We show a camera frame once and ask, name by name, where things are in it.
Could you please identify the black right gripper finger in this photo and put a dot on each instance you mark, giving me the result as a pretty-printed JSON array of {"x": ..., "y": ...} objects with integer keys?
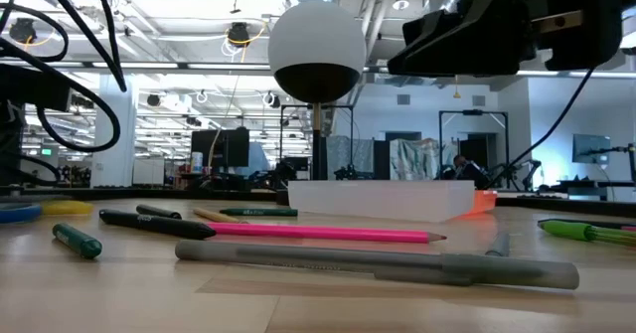
[
  {"x": 422, "y": 27},
  {"x": 472, "y": 49}
]

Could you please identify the clear supply box orange lid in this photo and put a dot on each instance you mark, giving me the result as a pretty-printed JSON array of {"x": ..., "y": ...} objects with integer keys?
[{"x": 377, "y": 201}]

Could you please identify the lime green pen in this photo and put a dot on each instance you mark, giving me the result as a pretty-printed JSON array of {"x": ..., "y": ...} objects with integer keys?
[{"x": 566, "y": 230}]

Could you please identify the long grey pen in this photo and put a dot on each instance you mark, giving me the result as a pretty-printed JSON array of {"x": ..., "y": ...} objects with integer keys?
[{"x": 348, "y": 261}]

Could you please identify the green pencil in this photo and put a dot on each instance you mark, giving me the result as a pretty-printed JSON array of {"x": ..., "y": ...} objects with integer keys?
[{"x": 258, "y": 212}]

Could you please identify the yellow pencil pink eraser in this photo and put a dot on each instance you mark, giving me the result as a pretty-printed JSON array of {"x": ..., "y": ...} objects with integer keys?
[{"x": 216, "y": 216}]

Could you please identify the black marker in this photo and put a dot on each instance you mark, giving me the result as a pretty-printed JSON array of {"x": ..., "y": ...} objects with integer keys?
[{"x": 159, "y": 223}]

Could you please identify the green marker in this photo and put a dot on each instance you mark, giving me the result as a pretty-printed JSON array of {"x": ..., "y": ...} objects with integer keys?
[{"x": 79, "y": 242}]

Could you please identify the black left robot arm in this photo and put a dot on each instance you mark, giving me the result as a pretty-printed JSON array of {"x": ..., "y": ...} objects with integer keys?
[{"x": 30, "y": 89}]

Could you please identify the white globe lamp black base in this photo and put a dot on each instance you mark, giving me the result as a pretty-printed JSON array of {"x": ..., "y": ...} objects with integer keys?
[{"x": 316, "y": 35}]

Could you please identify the person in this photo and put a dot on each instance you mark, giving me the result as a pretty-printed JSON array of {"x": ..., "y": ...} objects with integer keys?
[{"x": 464, "y": 171}]

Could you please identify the patterned hanging cloth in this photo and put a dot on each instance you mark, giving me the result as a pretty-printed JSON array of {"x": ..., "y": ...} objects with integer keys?
[
  {"x": 348, "y": 154},
  {"x": 412, "y": 159}
]

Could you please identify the black ceiling device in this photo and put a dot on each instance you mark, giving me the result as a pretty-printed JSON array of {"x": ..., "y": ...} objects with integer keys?
[
  {"x": 239, "y": 35},
  {"x": 22, "y": 30}
]

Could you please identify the black computer monitor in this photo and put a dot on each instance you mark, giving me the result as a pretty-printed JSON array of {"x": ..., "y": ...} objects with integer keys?
[{"x": 223, "y": 149}]

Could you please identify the white cup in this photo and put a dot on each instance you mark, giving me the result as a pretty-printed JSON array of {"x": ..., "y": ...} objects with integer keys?
[{"x": 197, "y": 163}]

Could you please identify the white cabinet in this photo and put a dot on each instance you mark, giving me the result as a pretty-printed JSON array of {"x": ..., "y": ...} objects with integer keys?
[{"x": 149, "y": 171}]

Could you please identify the white building column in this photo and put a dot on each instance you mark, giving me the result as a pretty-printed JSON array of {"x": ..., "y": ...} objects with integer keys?
[{"x": 114, "y": 134}]

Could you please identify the green exit sign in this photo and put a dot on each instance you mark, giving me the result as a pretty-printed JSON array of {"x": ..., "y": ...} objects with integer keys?
[{"x": 47, "y": 151}]

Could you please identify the black metal frame stand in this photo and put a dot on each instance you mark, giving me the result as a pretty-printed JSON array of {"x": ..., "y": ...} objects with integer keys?
[
  {"x": 472, "y": 112},
  {"x": 343, "y": 106}
]

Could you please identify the grey wall monitor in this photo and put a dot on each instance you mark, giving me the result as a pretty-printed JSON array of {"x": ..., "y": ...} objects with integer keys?
[{"x": 591, "y": 149}]

